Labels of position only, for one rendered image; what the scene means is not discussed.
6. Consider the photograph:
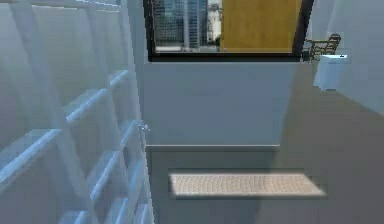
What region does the black framed window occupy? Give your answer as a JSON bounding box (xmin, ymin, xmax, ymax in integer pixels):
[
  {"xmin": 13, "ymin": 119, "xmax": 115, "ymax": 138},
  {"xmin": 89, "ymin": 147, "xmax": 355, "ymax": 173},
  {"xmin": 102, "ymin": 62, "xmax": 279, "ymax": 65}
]
[{"xmin": 142, "ymin": 0, "xmax": 315, "ymax": 63}]

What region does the white open shelf unit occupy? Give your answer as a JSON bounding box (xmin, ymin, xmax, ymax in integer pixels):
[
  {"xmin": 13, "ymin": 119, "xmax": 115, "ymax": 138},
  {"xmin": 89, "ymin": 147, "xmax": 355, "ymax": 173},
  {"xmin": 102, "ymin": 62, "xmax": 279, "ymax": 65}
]
[{"xmin": 0, "ymin": 0, "xmax": 156, "ymax": 224}]

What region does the pale woven floor mat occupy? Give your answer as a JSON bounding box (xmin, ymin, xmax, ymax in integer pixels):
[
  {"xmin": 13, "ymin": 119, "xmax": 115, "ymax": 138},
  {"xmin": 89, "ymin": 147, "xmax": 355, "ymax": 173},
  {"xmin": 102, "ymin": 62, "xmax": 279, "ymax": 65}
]
[{"xmin": 168, "ymin": 171, "xmax": 326, "ymax": 198}]

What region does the brown wooden chair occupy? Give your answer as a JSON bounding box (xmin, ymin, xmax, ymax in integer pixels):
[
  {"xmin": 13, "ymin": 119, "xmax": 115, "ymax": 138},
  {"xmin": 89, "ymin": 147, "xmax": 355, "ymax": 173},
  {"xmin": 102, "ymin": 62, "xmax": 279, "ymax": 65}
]
[{"xmin": 302, "ymin": 33, "xmax": 342, "ymax": 63}]

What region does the white toilet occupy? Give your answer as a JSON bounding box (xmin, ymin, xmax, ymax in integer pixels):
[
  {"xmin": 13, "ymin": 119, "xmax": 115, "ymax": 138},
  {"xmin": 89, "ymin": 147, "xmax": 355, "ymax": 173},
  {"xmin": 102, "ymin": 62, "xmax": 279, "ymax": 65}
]
[{"xmin": 312, "ymin": 53, "xmax": 348, "ymax": 92}]

